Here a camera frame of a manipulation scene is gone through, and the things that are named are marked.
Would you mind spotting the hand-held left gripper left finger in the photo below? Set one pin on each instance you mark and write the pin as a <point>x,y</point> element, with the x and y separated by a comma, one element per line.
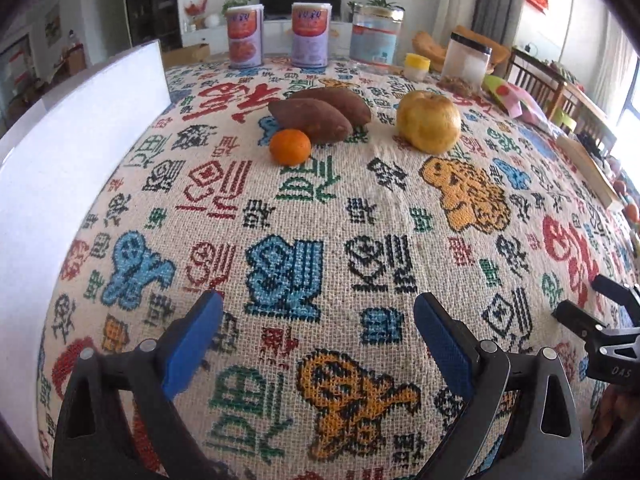
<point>192,347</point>

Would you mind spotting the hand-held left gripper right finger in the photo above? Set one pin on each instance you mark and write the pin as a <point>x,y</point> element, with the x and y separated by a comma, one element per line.
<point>445,345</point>

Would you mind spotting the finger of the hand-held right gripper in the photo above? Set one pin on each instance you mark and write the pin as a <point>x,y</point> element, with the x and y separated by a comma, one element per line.
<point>617,290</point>
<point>580,321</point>

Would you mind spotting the small mandarin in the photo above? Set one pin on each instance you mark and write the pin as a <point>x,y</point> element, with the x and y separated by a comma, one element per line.
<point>290,147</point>

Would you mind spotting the yellow apple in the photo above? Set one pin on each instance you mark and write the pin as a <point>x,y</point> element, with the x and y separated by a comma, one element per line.
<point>428,122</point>

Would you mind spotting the sweet potato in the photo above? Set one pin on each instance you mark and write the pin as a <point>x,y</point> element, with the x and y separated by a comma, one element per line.
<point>340,102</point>
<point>310,120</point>

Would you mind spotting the orange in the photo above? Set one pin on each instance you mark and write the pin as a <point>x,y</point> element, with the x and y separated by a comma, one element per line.
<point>620,186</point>
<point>633,210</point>

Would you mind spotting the printed woven tablecloth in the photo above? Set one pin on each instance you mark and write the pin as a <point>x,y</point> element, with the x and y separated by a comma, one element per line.
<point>350,240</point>

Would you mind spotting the wooden slat chair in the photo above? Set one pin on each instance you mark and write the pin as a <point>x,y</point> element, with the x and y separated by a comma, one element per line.
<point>592,130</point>
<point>535,85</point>

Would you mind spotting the wooden side desk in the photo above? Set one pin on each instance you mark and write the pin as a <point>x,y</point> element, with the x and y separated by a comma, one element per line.
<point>582,95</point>

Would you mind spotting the pink snack bag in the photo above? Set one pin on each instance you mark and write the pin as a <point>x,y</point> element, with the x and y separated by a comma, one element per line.
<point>522,105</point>

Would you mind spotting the white sheer curtain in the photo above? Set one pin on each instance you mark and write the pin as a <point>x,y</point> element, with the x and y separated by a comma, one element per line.
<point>617,65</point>

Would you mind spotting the green packet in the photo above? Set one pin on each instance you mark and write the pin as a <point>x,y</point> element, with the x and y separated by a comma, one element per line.
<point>492,84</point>

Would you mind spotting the pile of nuts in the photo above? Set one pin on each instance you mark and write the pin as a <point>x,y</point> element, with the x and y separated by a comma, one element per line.
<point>457,86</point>

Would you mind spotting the clear jar black lid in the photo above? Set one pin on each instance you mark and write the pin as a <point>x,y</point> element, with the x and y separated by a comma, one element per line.
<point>467,60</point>

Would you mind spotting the small yellow jar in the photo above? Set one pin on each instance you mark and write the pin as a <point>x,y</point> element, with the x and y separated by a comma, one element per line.
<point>417,66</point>

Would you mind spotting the brown cardboard box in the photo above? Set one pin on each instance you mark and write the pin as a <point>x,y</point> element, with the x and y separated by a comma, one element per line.
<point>185,56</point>

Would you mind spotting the orange lounge chair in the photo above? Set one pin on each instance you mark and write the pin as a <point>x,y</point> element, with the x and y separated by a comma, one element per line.
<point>432,47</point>

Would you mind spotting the grey curtain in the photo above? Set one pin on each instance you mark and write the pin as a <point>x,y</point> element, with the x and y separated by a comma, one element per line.
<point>500,0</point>

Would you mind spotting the red label can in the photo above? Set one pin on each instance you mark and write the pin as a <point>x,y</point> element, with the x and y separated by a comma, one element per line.
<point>245,37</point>

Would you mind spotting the clear jar gold lid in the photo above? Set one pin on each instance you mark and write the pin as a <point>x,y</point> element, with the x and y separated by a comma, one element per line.
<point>376,35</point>

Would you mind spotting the white television cabinet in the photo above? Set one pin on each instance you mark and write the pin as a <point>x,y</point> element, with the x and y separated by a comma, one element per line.
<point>280,35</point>

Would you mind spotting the white round lamp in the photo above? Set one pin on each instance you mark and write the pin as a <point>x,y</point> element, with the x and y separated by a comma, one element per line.
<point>212,21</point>

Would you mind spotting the purple label can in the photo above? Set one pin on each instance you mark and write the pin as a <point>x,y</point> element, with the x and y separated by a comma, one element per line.
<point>311,35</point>

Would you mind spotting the red flower plant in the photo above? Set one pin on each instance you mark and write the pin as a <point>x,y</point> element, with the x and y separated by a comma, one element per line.
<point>196,10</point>

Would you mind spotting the green potted plant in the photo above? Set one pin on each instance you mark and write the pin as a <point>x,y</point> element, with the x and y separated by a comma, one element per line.
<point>235,4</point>

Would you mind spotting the large leafy potted plant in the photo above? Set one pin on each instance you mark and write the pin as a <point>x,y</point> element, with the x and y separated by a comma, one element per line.
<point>382,1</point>

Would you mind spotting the tall dark cabinet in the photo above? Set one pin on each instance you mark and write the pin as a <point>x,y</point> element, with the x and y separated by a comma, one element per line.
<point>150,0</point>

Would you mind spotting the wall picture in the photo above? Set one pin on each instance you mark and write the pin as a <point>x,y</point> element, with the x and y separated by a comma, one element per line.
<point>53,25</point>

